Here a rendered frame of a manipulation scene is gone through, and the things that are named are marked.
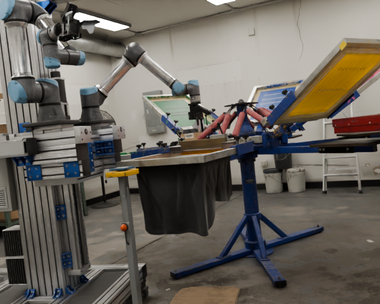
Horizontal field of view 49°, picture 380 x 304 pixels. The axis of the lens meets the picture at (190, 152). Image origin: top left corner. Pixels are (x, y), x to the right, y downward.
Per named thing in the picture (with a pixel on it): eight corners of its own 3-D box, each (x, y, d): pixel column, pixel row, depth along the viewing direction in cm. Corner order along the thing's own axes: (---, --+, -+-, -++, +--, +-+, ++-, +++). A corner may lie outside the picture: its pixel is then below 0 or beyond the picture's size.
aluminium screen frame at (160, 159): (204, 162, 223) (203, 155, 223) (116, 168, 251) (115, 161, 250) (252, 149, 293) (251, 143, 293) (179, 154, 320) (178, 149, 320)
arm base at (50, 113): (31, 123, 225) (29, 104, 225) (47, 123, 240) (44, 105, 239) (57, 120, 222) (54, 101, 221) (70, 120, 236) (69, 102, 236)
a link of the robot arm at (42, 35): (50, 47, 209) (48, 31, 208) (63, 43, 202) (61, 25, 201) (35, 46, 202) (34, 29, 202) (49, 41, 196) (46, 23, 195)
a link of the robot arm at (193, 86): (186, 81, 294) (198, 79, 293) (188, 97, 294) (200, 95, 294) (186, 80, 286) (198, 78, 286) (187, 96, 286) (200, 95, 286)
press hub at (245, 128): (271, 260, 344) (254, 95, 337) (227, 258, 362) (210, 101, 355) (283, 246, 378) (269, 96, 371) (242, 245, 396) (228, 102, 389)
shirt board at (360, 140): (409, 149, 263) (408, 136, 263) (370, 157, 242) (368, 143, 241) (263, 151, 376) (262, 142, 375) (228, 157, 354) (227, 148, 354)
